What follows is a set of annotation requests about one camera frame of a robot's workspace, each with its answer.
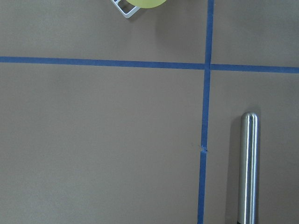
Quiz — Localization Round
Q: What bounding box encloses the yellow plastic cup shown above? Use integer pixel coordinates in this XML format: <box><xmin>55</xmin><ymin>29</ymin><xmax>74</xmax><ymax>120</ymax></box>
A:
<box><xmin>127</xmin><ymin>0</ymin><xmax>166</xmax><ymax>9</ymax></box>

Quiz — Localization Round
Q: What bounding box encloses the white wire cup rack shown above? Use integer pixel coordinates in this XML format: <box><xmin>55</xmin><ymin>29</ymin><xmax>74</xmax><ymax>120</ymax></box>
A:
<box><xmin>111</xmin><ymin>0</ymin><xmax>140</xmax><ymax>19</ymax></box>

